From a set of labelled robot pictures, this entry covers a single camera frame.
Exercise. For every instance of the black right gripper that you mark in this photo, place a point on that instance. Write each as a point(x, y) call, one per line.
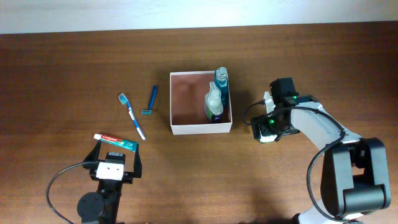
point(266, 129)

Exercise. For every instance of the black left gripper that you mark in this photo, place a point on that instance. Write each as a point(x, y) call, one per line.
point(127, 176)

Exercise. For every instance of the green white soap packet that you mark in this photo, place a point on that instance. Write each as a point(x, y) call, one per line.
point(267, 135)

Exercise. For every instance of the red green toothpaste tube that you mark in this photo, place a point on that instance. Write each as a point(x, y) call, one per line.
point(126, 144)

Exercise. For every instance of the blue disposable razor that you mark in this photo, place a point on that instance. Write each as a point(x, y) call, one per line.
point(151, 102)

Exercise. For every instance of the blue white toothbrush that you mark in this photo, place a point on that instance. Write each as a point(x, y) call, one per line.
point(124, 101)

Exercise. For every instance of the clear soap pump bottle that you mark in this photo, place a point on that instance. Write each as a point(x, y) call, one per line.
point(213, 104)

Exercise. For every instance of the green mouthwash bottle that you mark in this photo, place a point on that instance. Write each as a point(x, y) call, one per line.
point(221, 81)

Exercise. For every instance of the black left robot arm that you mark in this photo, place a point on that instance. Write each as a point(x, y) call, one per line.
point(101, 206)

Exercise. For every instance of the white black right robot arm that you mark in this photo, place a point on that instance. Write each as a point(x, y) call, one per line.
point(348, 177)

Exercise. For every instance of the pink open box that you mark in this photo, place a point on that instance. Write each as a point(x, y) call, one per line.
point(187, 104)

